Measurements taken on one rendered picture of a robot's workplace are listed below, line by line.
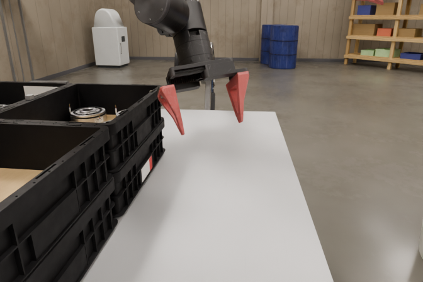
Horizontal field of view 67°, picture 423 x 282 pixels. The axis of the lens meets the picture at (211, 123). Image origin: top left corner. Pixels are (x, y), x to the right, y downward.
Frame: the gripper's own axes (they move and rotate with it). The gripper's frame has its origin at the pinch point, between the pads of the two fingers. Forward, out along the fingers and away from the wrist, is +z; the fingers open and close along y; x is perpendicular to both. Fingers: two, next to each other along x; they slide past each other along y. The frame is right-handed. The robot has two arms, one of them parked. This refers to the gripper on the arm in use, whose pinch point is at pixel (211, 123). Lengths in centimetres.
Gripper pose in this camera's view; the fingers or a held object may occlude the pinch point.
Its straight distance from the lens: 50.6
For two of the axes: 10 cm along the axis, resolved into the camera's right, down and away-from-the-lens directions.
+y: 9.4, -2.0, 2.6
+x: -2.3, 1.5, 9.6
